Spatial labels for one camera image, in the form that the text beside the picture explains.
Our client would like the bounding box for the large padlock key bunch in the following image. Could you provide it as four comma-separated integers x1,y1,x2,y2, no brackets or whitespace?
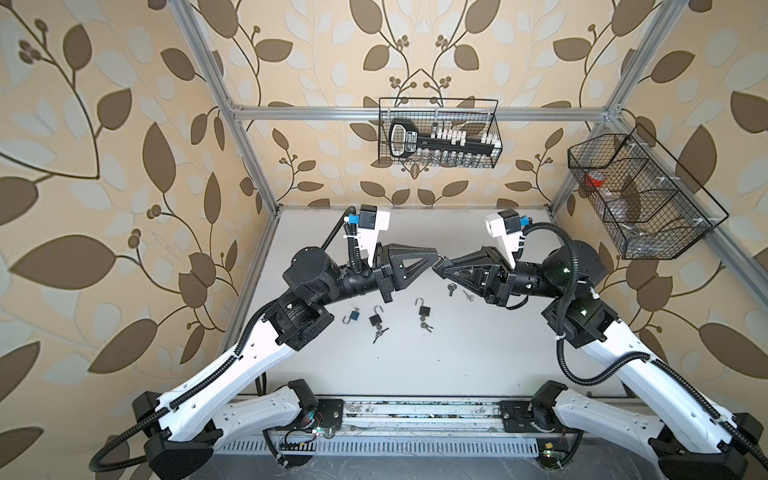
373,325,388,343

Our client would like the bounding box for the black wire basket back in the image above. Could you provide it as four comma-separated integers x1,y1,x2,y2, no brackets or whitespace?
377,96,503,169

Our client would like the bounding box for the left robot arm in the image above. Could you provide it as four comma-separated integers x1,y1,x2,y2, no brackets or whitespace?
139,244,439,479

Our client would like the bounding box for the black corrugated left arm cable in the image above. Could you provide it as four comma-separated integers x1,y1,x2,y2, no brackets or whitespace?
89,206,361,472

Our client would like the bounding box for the black wire basket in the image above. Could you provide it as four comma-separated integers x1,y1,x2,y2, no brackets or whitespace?
377,96,503,169
567,124,729,260

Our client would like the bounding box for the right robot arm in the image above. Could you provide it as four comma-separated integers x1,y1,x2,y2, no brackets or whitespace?
435,241,762,479

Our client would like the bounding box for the aluminium frame horizontal bar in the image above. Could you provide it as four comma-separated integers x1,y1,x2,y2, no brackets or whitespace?
232,105,610,123

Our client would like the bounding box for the large black padlock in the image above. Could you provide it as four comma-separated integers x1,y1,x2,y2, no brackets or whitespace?
369,305,383,330

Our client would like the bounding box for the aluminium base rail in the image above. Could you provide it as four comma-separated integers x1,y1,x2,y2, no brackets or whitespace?
227,392,673,460

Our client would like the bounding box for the black socket holder tool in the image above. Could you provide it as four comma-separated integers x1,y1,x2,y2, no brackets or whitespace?
384,118,502,159

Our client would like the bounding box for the aluminium frame corner post right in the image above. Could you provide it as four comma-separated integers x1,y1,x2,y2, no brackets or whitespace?
548,0,688,215

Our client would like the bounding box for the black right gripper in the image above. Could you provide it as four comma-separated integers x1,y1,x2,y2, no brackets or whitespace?
442,248,561,310

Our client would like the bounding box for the aluminium frame corner post left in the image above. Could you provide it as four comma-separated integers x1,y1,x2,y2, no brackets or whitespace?
169,1,279,217

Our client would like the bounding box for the aluminium frame corner post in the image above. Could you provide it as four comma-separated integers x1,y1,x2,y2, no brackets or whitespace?
169,1,279,217
548,0,688,215

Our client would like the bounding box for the small black padlock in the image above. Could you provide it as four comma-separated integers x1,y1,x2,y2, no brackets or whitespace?
432,256,447,275

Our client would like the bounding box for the red item in basket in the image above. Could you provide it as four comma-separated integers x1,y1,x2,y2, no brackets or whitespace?
585,170,606,190

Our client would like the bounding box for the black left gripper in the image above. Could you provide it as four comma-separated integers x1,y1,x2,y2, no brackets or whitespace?
314,243,436,310

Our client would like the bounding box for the black wire basket right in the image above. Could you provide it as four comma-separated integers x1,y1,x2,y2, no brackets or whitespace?
567,124,729,260

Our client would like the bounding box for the blue padlock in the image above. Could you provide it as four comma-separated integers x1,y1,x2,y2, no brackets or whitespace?
342,307,360,324

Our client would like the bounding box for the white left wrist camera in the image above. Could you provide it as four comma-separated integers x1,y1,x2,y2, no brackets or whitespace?
342,204,391,267

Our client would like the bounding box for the medium black padlock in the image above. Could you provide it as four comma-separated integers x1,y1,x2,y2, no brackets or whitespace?
415,297,431,320

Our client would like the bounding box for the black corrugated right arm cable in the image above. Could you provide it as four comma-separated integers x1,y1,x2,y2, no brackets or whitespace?
521,221,768,469

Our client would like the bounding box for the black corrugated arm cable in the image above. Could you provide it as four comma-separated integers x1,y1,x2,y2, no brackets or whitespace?
521,221,768,469
89,206,361,472

